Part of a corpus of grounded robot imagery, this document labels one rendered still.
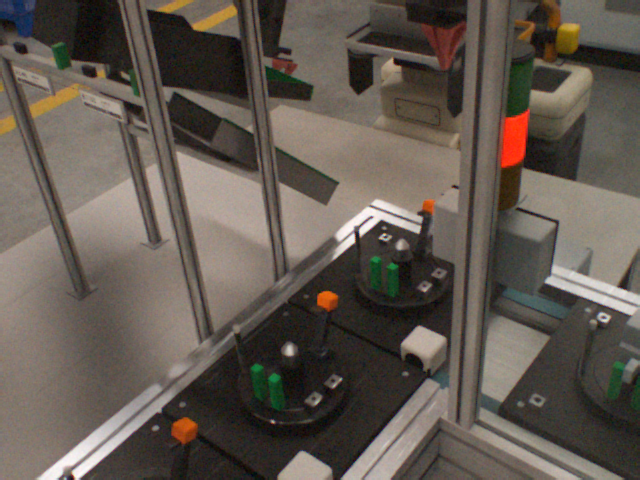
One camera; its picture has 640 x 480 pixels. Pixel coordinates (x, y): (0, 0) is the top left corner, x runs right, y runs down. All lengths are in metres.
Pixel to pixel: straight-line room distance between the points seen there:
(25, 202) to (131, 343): 2.23
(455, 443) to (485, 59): 0.50
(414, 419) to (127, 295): 0.59
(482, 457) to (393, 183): 0.72
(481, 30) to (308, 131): 1.12
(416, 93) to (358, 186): 0.38
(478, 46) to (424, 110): 1.18
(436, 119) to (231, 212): 0.59
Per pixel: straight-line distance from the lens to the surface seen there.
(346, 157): 1.61
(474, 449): 0.94
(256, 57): 0.99
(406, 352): 0.98
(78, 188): 3.40
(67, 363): 1.24
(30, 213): 3.32
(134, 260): 1.40
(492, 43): 0.63
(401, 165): 1.58
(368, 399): 0.94
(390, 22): 1.74
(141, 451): 0.93
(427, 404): 0.95
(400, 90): 1.83
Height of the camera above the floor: 1.68
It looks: 36 degrees down
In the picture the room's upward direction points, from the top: 5 degrees counter-clockwise
